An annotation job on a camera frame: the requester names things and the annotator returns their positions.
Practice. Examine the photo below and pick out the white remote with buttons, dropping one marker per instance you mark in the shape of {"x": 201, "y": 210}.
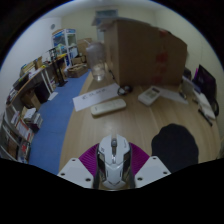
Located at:
{"x": 149, "y": 96}

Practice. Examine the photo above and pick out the large brown cardboard box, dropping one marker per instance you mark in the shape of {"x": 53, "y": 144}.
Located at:
{"x": 143, "y": 53}

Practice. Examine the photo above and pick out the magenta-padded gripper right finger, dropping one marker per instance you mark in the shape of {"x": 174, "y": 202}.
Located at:
{"x": 153, "y": 170}

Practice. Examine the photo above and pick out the clear plastic water jug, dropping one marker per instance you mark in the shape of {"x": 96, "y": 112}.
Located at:
{"x": 96, "y": 60}

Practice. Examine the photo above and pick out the white paper sheet with writing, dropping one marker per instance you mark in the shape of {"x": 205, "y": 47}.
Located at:
{"x": 88, "y": 97}

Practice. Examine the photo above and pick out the black office chair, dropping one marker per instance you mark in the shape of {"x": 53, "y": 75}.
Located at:
{"x": 215, "y": 107}

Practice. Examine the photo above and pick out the black marker pen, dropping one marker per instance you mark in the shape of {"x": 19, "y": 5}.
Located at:
{"x": 205, "y": 117}

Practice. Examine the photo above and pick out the shelf unit with books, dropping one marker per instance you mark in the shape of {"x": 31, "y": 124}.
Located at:
{"x": 16, "y": 133}

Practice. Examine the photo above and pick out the black metal stand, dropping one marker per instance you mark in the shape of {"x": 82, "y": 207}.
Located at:
{"x": 59, "y": 66}

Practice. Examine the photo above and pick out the small open cardboard box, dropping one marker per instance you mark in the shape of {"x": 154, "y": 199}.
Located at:
{"x": 77, "y": 71}

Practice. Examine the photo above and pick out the white and grey computer mouse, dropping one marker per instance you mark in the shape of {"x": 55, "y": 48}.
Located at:
{"x": 114, "y": 166}

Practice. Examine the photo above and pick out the black mouse pad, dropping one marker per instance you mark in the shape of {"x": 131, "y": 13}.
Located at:
{"x": 175, "y": 146}

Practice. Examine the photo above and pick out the open white notebook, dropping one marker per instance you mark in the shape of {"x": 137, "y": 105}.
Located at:
{"x": 206, "y": 106}

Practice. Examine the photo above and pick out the glass-door cabinet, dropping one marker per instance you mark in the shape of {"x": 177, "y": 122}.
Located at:
{"x": 65, "y": 41}

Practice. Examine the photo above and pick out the wall window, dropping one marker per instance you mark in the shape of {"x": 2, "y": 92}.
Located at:
{"x": 106, "y": 15}

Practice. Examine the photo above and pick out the long white remote control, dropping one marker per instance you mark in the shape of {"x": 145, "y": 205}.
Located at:
{"x": 108, "y": 107}

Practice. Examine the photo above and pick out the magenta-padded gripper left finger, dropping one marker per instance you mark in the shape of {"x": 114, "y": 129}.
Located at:
{"x": 75, "y": 171}

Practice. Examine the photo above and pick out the black computer monitor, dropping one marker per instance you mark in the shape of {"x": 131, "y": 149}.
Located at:
{"x": 205, "y": 81}

